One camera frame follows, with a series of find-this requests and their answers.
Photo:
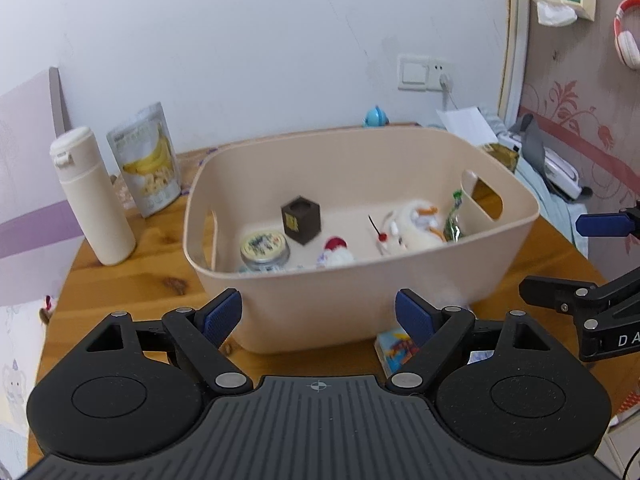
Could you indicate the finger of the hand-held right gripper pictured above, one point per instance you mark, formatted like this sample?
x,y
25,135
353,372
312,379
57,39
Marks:
x,y
600,225
550,292

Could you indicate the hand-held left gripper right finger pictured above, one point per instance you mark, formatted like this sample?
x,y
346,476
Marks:
x,y
415,312

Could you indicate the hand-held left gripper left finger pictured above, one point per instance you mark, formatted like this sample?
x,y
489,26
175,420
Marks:
x,y
222,312

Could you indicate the colourful small card box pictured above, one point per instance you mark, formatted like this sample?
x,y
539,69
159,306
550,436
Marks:
x,y
395,350

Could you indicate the round metal tin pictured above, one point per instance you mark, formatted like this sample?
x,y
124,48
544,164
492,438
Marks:
x,y
262,245

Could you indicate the beige plastic storage bin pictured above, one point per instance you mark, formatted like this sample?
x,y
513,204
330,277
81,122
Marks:
x,y
325,305

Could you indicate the green candy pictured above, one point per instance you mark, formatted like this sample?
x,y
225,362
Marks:
x,y
454,220

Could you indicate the dark brown wooden cube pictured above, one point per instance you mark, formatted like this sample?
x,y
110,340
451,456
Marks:
x,y
300,220

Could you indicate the light blue mattress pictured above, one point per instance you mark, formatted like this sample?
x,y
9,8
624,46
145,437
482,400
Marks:
x,y
550,210

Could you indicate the white blood pressure monitor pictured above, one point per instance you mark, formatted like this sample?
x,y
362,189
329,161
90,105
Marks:
x,y
562,172

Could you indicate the white orange plush toy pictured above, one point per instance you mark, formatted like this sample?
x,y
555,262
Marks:
x,y
415,230

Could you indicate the red white santa toy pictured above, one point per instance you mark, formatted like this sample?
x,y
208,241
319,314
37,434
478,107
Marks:
x,y
336,252

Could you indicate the gold tissue box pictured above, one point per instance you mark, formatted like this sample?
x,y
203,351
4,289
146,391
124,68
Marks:
x,y
502,155

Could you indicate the small white device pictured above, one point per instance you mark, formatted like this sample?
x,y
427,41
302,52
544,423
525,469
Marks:
x,y
507,138

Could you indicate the floral patterned headboard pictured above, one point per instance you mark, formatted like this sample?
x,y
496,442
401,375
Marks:
x,y
575,85

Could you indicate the white paper sheet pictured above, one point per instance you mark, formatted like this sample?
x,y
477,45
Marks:
x,y
465,125

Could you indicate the banana snack bag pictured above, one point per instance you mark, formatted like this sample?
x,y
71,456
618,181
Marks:
x,y
145,160

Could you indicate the beige thermos bottle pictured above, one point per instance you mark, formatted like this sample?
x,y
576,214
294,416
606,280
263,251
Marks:
x,y
92,200

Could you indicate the red white headphones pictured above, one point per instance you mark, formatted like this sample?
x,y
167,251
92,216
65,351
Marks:
x,y
625,35

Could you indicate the small blue toy figure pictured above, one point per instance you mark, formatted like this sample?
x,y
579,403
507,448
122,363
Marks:
x,y
376,117

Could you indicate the white plug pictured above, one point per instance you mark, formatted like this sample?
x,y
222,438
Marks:
x,y
445,81

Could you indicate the pink leaning board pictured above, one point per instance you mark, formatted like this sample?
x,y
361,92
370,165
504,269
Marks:
x,y
25,160

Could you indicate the white wall socket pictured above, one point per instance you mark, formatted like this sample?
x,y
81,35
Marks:
x,y
440,67

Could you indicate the white wall switch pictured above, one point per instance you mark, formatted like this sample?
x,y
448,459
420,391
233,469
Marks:
x,y
413,72

